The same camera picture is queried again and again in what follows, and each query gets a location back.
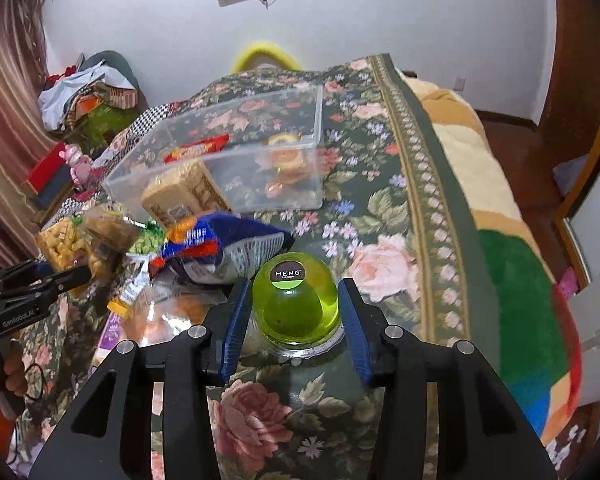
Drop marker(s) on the tan cracker pack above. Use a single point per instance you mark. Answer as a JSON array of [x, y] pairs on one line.
[[184, 190]]

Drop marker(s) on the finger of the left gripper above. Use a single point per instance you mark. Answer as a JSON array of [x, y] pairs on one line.
[[68, 280]]

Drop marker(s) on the yellow puffed snack bag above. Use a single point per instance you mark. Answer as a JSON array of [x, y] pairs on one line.
[[63, 246]]

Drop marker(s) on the striped curtain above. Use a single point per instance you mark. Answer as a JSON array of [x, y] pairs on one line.
[[23, 138]]

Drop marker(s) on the yellow plush item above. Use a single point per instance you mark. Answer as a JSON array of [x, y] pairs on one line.
[[264, 53]]

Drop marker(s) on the colourful fleece blanket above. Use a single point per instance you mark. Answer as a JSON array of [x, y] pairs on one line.
[[540, 351]]

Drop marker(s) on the small cakes pack in box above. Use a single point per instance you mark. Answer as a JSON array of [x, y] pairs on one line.
[[289, 164]]

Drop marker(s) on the green peas snack bag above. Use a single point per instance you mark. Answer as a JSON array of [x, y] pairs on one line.
[[149, 241]]

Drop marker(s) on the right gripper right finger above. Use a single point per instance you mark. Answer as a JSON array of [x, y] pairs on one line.
[[451, 393]]

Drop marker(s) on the operator hand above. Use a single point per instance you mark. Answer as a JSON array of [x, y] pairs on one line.
[[16, 382]]

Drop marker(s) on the pink plush toy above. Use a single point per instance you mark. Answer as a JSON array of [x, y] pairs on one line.
[[79, 164]]

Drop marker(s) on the red orange biscuit pack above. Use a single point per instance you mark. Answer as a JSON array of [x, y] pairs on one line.
[[198, 148]]

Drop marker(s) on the floral green bedspread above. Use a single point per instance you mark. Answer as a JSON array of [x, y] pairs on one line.
[[395, 217]]

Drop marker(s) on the blue snack bag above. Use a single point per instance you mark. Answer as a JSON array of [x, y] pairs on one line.
[[218, 248]]

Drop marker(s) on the wooden door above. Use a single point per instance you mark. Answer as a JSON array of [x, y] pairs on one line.
[[570, 122]]

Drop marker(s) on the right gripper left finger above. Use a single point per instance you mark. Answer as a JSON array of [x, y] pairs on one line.
[[105, 433]]

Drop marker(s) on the pile of clothes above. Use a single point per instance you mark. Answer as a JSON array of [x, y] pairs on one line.
[[104, 82]]

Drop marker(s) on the bread bag orange buns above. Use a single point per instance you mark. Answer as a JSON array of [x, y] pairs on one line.
[[163, 310]]

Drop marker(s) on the clear plastic storage box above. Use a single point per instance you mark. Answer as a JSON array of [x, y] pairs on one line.
[[243, 168]]

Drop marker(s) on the green jelly cup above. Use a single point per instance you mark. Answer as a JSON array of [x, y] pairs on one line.
[[295, 301]]

